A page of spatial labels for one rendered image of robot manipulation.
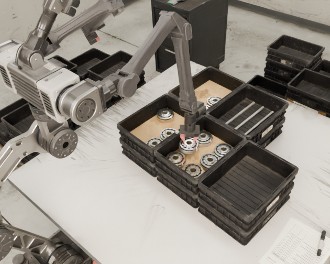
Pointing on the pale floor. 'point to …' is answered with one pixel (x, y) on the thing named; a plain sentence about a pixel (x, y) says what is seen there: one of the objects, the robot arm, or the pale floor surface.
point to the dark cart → (161, 56)
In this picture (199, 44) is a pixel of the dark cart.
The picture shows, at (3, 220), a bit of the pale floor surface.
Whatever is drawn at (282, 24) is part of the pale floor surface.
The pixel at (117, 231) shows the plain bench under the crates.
